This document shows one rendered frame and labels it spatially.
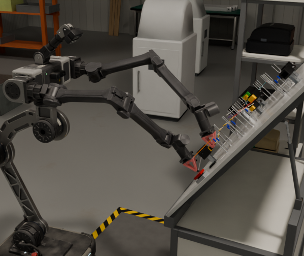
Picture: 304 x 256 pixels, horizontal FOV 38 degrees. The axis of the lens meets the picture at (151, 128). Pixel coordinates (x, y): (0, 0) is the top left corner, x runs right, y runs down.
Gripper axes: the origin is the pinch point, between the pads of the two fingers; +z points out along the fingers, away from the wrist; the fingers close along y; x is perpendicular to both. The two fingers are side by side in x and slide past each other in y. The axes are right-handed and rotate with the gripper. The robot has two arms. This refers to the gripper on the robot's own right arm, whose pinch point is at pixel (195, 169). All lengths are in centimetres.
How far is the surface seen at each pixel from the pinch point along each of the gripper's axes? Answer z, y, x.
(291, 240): 45, -33, -29
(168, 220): 10.8, -23.5, 19.4
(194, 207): 17.6, 0.2, 13.5
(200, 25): -123, 549, 30
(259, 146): 27, 103, -16
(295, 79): -12, -9, -69
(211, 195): 20.4, 15.5, 6.7
